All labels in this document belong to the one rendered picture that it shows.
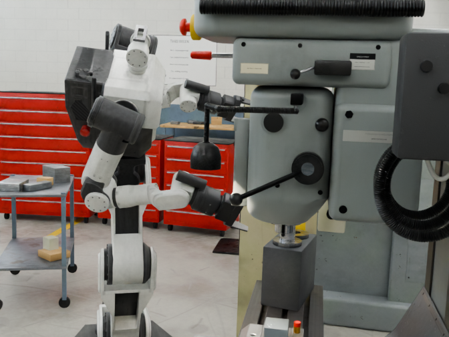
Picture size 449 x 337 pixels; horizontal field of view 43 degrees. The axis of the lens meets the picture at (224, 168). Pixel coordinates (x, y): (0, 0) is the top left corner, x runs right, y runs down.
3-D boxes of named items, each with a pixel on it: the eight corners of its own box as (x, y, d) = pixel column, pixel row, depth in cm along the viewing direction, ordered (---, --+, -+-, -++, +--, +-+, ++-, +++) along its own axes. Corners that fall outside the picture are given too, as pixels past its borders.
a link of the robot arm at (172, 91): (198, 105, 220) (164, 111, 222) (198, 90, 226) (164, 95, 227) (194, 93, 215) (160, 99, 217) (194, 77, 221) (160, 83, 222)
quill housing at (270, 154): (242, 227, 130) (247, 84, 125) (252, 208, 150) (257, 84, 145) (327, 233, 127) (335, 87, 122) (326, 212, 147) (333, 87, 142)
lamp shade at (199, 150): (188, 165, 137) (189, 140, 136) (218, 166, 138) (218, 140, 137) (192, 170, 130) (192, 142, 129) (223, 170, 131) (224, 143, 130)
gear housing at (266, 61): (230, 83, 124) (232, 37, 122) (244, 84, 148) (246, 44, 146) (390, 89, 119) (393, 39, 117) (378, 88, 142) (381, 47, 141)
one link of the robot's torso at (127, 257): (101, 287, 203) (100, 162, 217) (151, 285, 207) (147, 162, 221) (102, 283, 189) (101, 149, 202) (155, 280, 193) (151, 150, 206)
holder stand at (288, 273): (260, 305, 176) (262, 242, 173) (278, 283, 196) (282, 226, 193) (298, 311, 172) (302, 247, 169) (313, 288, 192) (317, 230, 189)
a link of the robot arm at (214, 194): (228, 234, 186) (194, 221, 183) (230, 214, 193) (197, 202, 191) (245, 207, 179) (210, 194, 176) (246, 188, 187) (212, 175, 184)
